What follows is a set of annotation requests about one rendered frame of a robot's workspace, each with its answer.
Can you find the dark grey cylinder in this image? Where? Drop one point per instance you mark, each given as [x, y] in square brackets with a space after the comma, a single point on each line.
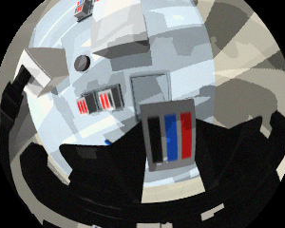
[82, 63]

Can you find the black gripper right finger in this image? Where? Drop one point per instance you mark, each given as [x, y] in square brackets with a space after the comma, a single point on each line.
[216, 147]

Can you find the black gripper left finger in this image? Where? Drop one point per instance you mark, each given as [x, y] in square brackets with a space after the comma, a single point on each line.
[124, 159]

